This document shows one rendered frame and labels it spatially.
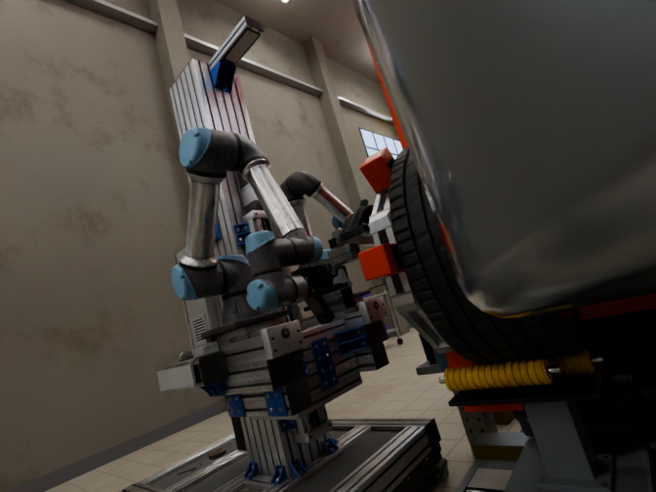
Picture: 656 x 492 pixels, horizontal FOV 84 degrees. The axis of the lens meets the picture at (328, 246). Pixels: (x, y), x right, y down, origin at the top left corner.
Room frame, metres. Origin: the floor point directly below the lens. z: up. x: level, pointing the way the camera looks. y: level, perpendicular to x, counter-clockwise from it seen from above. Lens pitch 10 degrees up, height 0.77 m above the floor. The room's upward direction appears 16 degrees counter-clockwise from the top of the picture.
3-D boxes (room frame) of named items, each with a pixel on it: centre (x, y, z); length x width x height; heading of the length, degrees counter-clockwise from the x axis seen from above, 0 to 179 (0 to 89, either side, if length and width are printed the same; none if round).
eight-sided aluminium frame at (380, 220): (1.12, -0.31, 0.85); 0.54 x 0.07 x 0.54; 142
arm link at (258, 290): (0.89, 0.17, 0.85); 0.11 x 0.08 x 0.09; 142
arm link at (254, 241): (0.91, 0.15, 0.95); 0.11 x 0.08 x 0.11; 135
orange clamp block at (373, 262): (0.87, -0.12, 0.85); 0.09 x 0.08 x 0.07; 142
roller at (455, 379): (0.96, -0.31, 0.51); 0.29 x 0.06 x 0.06; 52
